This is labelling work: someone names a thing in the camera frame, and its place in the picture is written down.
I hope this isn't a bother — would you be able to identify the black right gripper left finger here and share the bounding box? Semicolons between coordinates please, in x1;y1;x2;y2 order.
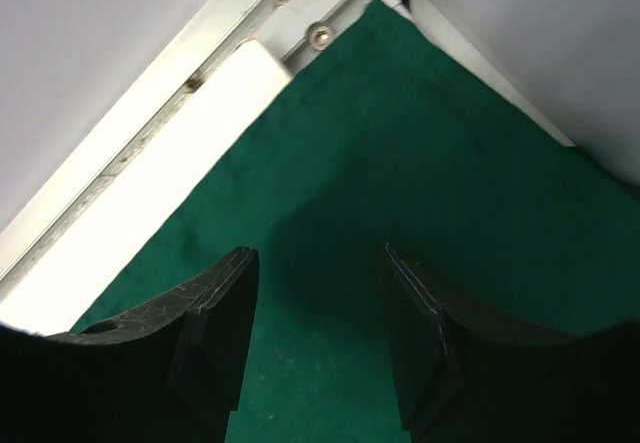
1;247;260;442

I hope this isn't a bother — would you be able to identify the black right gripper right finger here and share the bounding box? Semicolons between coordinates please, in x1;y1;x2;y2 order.
383;248;639;442

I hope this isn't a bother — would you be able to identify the green surgical cloth kit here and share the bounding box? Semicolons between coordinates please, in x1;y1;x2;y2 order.
75;1;639;442

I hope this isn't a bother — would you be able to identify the back aluminium frame rail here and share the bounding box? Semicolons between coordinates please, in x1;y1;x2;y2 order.
1;0;410;295

